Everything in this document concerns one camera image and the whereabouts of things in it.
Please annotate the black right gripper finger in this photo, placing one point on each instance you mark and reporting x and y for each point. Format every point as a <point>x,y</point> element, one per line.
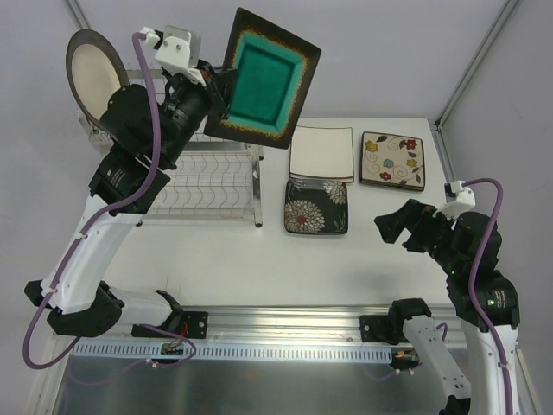
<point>413,243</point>
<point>390,226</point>

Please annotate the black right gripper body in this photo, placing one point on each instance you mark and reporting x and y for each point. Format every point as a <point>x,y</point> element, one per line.
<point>416,231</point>

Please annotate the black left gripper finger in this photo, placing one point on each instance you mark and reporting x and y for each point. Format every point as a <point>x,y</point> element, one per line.
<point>219,106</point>
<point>224,80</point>

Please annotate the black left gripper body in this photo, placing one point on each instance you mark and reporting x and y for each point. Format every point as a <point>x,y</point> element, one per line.
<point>214,92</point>

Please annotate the dark square teal-centre plate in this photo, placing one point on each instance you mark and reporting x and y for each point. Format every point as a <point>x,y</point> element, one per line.
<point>275,70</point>

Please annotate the round silver-rimmed cream plate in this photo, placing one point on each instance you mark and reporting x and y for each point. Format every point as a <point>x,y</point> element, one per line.
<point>95,72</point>

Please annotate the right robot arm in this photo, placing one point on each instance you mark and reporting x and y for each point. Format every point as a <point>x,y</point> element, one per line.
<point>486,302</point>

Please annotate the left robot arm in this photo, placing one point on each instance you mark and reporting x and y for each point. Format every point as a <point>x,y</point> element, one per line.
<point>77,281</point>

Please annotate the stainless steel dish rack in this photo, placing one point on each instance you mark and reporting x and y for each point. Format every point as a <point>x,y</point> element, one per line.
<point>184,184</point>

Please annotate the cream floral square plate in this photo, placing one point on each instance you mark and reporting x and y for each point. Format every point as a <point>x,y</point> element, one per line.
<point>392,161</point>

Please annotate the black chrysanthemum square plate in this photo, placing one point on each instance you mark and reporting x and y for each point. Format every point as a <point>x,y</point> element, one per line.
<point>316,207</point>

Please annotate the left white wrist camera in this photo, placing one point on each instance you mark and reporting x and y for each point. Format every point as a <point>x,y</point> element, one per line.
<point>177,51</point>

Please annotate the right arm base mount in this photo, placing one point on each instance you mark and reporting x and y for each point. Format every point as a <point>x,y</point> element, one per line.
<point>380,328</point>

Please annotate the aluminium frame rail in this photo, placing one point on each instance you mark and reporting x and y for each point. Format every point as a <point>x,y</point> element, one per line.
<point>276,322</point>

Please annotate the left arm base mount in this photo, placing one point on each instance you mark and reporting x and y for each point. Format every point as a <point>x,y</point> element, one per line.
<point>194,324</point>

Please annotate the white slotted cable duct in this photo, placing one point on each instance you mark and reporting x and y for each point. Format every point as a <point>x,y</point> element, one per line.
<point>238,352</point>

